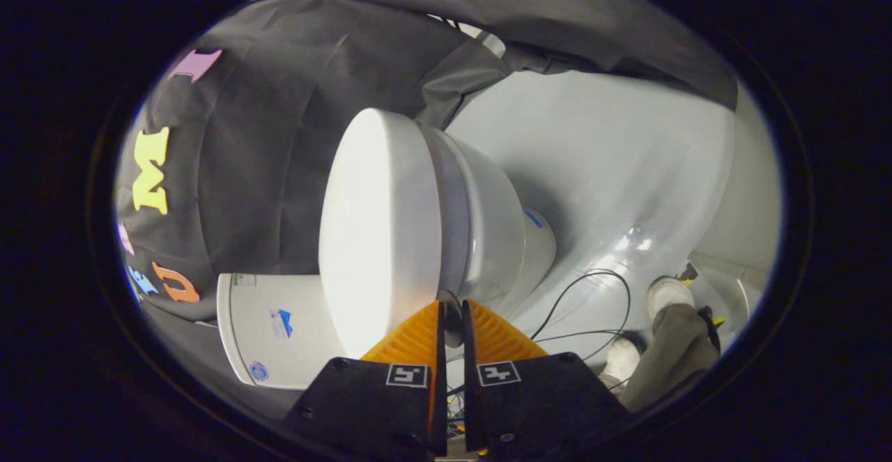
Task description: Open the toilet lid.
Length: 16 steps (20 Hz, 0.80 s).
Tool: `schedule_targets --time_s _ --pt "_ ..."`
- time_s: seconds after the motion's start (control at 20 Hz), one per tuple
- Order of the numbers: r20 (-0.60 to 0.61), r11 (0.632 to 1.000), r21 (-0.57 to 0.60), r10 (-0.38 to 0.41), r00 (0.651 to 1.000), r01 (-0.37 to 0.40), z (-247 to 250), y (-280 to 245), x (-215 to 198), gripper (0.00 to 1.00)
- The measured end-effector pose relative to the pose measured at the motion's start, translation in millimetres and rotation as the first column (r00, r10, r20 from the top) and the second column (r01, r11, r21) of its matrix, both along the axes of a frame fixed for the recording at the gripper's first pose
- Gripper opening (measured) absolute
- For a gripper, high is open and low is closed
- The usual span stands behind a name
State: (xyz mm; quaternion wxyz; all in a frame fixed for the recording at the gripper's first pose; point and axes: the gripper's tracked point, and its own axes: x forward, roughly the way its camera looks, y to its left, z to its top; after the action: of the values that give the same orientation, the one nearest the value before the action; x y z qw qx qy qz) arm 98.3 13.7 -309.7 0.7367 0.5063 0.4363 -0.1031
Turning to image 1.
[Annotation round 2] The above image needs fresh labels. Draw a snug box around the white toilet seat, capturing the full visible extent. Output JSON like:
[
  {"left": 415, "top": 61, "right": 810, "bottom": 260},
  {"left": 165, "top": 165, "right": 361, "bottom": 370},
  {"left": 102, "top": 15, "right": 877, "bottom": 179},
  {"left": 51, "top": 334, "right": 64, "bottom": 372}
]
[{"left": 418, "top": 124, "right": 469, "bottom": 302}]

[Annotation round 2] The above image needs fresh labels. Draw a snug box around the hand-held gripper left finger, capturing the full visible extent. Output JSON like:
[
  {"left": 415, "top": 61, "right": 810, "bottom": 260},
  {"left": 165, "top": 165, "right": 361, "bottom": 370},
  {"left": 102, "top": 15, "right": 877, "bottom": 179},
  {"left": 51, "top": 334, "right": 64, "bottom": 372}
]
[{"left": 282, "top": 300, "right": 448, "bottom": 459}]

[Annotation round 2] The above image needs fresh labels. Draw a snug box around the white shoe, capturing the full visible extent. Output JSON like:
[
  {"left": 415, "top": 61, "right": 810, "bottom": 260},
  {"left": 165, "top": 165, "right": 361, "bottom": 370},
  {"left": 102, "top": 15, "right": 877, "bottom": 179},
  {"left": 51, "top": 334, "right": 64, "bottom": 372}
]
[
  {"left": 603, "top": 337, "right": 642, "bottom": 383},
  {"left": 645, "top": 276, "right": 696, "bottom": 320}
]

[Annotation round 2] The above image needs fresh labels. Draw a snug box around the thin black cable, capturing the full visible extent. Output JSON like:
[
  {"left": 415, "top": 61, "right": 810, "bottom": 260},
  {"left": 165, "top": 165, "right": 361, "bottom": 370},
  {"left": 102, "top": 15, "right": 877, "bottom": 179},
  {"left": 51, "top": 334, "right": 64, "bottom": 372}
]
[{"left": 530, "top": 269, "right": 632, "bottom": 363}]

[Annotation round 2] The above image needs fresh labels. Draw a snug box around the person's grey trouser leg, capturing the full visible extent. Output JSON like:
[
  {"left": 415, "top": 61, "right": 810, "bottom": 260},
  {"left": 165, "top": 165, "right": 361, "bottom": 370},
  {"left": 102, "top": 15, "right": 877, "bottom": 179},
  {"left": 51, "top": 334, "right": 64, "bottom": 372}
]
[{"left": 619, "top": 304, "right": 720, "bottom": 413}]

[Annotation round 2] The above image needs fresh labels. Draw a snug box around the black backdrop cloth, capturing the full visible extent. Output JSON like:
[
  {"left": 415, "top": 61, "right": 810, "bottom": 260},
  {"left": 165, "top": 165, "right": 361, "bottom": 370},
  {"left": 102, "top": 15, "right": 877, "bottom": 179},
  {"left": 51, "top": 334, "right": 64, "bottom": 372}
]
[{"left": 115, "top": 0, "right": 739, "bottom": 417}]

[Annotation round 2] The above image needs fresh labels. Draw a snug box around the white toilet bowl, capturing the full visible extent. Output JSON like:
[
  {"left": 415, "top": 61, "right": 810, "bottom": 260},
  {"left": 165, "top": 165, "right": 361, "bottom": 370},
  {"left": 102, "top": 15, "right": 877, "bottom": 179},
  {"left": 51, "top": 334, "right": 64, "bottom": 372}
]
[{"left": 439, "top": 131, "right": 558, "bottom": 320}]

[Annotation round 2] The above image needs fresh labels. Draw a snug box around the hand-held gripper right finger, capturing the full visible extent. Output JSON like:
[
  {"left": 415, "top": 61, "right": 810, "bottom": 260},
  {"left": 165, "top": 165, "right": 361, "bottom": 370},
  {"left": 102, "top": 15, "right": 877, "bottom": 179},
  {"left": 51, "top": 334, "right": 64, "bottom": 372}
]
[{"left": 462, "top": 300, "right": 631, "bottom": 459}]

